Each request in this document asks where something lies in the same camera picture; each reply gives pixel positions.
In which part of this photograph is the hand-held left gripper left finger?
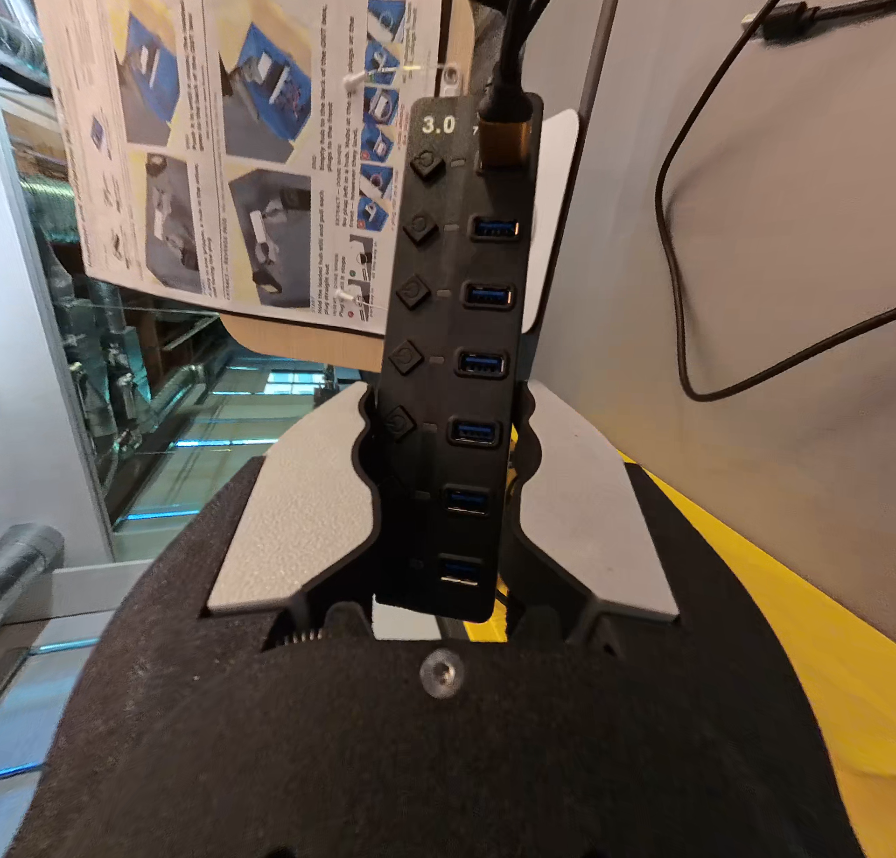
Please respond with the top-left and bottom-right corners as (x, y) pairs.
(203, 380), (385, 631)

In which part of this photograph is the printed instruction sheet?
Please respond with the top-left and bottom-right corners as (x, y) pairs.
(28, 0), (447, 335)

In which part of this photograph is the black USB hub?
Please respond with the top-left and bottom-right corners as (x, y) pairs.
(373, 91), (546, 626)

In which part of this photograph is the yellow storage bin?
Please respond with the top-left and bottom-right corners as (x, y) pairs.
(463, 448), (896, 858)

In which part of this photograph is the thin black cable black plug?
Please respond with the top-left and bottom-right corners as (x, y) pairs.
(654, 0), (896, 404)

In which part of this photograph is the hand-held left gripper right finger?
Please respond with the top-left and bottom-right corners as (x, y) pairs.
(503, 379), (681, 645)

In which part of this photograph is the thick black cable copper plug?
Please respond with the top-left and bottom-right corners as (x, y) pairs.
(478, 0), (540, 170)

